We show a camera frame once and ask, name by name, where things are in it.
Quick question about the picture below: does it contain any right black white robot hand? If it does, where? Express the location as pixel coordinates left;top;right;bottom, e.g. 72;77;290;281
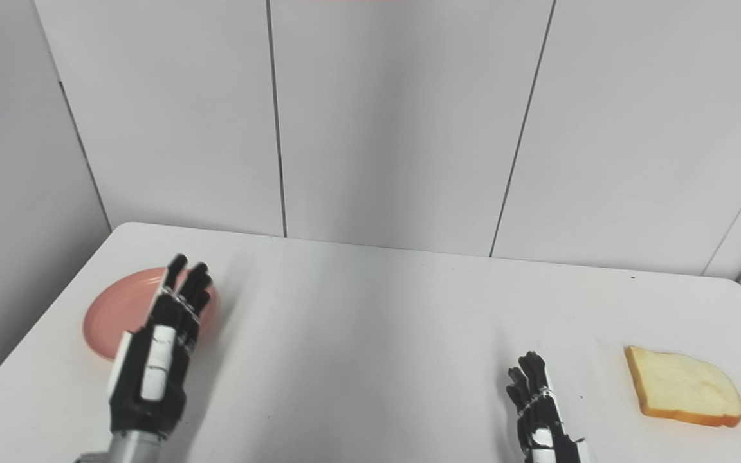
506;351;591;463

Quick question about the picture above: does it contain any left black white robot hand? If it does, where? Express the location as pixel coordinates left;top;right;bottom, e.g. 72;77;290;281
107;253;214;442

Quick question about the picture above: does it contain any pink round plate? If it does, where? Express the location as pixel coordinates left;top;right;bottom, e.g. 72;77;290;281
82;268;221;361

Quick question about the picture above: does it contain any slice of white bread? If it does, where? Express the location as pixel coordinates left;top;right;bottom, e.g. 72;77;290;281
624;345;741;428

